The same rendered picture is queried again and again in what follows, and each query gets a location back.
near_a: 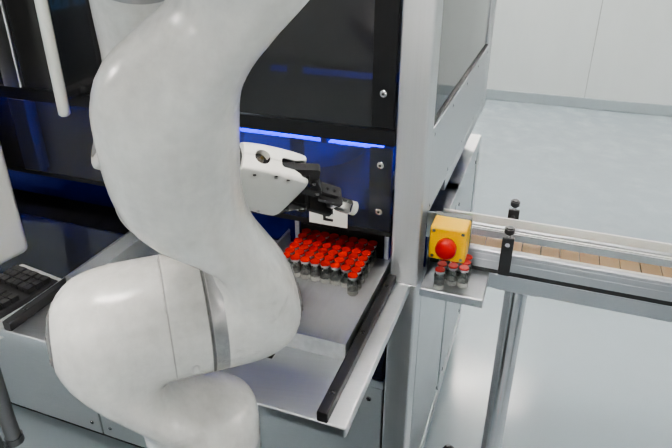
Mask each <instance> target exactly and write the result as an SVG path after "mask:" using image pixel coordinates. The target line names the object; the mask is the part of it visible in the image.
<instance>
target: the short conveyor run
mask: <svg viewBox="0 0 672 448"><path fill-rule="evenodd" d="M510 205H511V206H512V207H513V209H511V208H509V211H508V218H505V217H499V216H492V215H486V214H480V213H473V212H467V211H460V210H454V209H448V208H443V212H449V213H455V214H462V215H468V216H472V217H473V221H474V222H473V224H472V232H471V241H470V247H469V250H468V252H467V254H470V255H472V257H473V258H472V269H473V270H478V271H483V272H488V273H489V280H488V284H487V287H492V288H497V289H502V290H507V291H512V292H518V293H523V294H528V295H533V296H538V297H543V298H549V299H554V300H559V301H564V302H569V303H574V304H579V305H585V306H590V307H595V308H600V309H605V310H610V311H615V312H621V313H626V314H631V315H636V316H641V317H646V318H651V319H657V320H662V321H667V322H672V244H671V243H665V242H658V241H652V240H646V239H639V238H633V237H626V236H620V235H614V234H607V233H601V232H595V231H588V230H582V229H575V228H569V227H563V226H556V225H550V224H543V223H537V222H531V221H524V220H519V213H520V210H518V209H516V208H518V207H520V201H519V200H518V199H513V200H511V203H510ZM498 225H499V226H498ZM504 226H505V227H504ZM529 230H530V231H529ZM535 231H536V232H535ZM560 235H561V236H560ZM566 236H567V237H566ZM591 240H592V241H591ZM597 241H598V242H597ZM622 245H623V246H622ZM628 246H629V247H628ZM653 250H654V251H653ZM659 251H660V252H659Z"/></svg>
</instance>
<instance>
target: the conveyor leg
mask: <svg viewBox="0 0 672 448"><path fill-rule="evenodd" d="M503 291H505V292H504V299H503V305H502V312H501V319H500V325H499V332H498V338H497V345H496V352H495V358H494V365H493V372H492V378H491V385H490V391H489V398H488V405H487V411H486V418H485V425H484V431H483V438H482V445H481V448H501V446H502V441H503V435H504V429H505V423H506V417H507V412H508V406H509V400H510V394H511V388H512V382H513V377H514V371H515V365H516V359H517V353H518V348H519V342H520V336H521V330H522V324H523V318H524V313H525V307H526V301H527V295H528V294H523V293H518V292H512V291H507V290H503Z"/></svg>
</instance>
